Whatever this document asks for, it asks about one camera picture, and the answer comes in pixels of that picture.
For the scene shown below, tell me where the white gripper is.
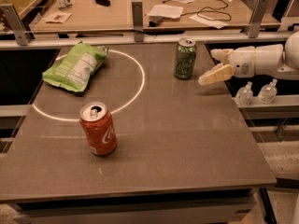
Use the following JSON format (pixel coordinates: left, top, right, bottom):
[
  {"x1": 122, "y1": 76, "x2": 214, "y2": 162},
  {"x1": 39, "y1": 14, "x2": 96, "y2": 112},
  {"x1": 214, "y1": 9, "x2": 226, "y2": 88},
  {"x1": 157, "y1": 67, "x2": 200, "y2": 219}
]
[{"x1": 198, "y1": 46, "x2": 255, "y2": 86}]

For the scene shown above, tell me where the green soda can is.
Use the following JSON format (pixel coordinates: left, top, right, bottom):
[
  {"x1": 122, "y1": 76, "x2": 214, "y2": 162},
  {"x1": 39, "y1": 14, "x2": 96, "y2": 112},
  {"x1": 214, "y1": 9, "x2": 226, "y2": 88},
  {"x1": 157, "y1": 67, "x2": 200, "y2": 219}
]
[{"x1": 174, "y1": 37, "x2": 197, "y2": 79}]

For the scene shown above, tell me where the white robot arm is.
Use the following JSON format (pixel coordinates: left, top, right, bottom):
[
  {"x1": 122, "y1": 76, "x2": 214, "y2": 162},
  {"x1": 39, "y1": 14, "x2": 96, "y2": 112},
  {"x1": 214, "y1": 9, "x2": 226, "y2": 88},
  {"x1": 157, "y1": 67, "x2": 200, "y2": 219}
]
[{"x1": 198, "y1": 32, "x2": 299, "y2": 85}]

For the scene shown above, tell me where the red soda can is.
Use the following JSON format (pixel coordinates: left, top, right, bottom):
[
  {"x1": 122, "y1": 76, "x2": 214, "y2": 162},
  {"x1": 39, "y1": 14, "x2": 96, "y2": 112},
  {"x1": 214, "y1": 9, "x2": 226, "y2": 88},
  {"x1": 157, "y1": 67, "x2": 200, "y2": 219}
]
[{"x1": 79, "y1": 102, "x2": 117, "y2": 156}]

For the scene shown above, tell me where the clear sanitizer bottle left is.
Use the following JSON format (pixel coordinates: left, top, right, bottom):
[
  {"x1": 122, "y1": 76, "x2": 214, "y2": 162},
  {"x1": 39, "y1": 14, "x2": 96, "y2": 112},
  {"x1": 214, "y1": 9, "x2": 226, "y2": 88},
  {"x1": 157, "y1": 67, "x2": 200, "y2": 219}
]
[{"x1": 235, "y1": 81, "x2": 253, "y2": 106}]

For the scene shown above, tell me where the clear sanitizer bottle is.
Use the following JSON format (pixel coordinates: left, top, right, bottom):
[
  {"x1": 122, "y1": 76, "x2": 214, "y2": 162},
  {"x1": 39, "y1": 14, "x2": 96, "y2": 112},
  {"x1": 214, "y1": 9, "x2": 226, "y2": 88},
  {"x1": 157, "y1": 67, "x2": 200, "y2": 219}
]
[
  {"x1": 235, "y1": 81, "x2": 253, "y2": 106},
  {"x1": 258, "y1": 78, "x2": 278, "y2": 105}
]

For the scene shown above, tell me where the white paper sheet right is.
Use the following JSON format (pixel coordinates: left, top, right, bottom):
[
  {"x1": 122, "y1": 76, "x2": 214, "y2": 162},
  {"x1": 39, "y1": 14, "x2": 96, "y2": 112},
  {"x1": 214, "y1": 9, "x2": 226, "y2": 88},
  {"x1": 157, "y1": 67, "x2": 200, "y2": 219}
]
[{"x1": 190, "y1": 15, "x2": 227, "y2": 29}]

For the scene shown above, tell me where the clear sanitizer bottle right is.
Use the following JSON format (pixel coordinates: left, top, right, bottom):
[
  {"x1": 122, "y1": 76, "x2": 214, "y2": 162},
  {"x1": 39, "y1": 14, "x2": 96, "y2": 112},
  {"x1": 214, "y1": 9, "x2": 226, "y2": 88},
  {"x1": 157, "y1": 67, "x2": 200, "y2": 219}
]
[{"x1": 258, "y1": 78, "x2": 278, "y2": 105}]

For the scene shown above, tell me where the white paper sheet centre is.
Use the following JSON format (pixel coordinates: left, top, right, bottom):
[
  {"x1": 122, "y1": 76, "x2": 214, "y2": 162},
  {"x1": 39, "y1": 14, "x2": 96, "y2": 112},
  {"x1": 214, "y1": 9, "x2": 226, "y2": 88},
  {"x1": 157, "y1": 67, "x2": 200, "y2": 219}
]
[{"x1": 147, "y1": 5, "x2": 183, "y2": 19}]

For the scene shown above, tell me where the black computer mouse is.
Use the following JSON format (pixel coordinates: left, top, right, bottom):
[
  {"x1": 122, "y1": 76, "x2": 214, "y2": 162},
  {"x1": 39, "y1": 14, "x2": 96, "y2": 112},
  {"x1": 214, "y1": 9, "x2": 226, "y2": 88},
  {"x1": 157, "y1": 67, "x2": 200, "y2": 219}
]
[{"x1": 94, "y1": 0, "x2": 110, "y2": 7}]

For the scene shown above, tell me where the wooden desk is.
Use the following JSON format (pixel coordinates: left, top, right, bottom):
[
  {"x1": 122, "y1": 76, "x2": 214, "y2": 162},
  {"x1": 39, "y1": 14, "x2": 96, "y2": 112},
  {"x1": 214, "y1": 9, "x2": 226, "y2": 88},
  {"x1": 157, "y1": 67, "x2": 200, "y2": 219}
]
[{"x1": 29, "y1": 0, "x2": 279, "y2": 35}]

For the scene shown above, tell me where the green chip bag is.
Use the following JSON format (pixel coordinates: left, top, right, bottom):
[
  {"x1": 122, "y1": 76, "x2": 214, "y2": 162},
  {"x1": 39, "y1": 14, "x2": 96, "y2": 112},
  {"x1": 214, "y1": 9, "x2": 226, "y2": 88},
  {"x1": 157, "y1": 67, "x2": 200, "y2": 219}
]
[{"x1": 42, "y1": 42, "x2": 109, "y2": 92}]

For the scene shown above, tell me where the small paper card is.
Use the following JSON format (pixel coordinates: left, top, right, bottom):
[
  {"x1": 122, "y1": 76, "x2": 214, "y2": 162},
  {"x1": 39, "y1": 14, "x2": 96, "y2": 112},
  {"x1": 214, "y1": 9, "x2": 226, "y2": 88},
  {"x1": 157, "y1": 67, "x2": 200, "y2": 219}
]
[{"x1": 43, "y1": 11, "x2": 72, "y2": 23}]

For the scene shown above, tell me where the right metal bracket post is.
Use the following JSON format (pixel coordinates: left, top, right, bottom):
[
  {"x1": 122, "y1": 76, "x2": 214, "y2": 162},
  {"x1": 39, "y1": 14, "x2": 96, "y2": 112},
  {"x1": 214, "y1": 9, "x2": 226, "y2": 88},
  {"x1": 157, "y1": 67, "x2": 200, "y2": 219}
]
[{"x1": 245, "y1": 0, "x2": 269, "y2": 38}]

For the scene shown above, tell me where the metal bracket post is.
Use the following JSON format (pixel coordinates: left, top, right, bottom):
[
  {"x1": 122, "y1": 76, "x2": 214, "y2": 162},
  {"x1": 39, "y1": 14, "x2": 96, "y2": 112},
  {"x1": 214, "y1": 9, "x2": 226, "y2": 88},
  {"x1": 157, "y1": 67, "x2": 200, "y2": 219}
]
[
  {"x1": 0, "y1": 4, "x2": 31, "y2": 46},
  {"x1": 245, "y1": 0, "x2": 269, "y2": 38},
  {"x1": 132, "y1": 0, "x2": 144, "y2": 42}
]

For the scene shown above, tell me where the black cable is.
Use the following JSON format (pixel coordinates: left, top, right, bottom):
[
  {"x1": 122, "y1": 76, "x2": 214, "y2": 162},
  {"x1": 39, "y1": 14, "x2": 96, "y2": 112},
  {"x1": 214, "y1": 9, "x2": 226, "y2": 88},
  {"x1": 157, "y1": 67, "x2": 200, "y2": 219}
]
[{"x1": 162, "y1": 0, "x2": 232, "y2": 22}]

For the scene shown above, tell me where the middle metal bracket post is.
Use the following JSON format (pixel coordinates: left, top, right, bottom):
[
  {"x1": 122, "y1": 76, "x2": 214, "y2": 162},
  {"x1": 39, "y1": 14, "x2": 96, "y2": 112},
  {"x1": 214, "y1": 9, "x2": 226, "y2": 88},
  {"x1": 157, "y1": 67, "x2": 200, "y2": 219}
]
[{"x1": 132, "y1": 0, "x2": 144, "y2": 42}]

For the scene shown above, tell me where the left metal bracket post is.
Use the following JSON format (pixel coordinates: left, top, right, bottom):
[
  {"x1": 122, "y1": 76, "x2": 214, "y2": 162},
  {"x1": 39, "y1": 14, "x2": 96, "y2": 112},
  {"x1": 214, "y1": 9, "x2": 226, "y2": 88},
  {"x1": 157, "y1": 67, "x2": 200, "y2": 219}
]
[{"x1": 0, "y1": 4, "x2": 31, "y2": 46}]

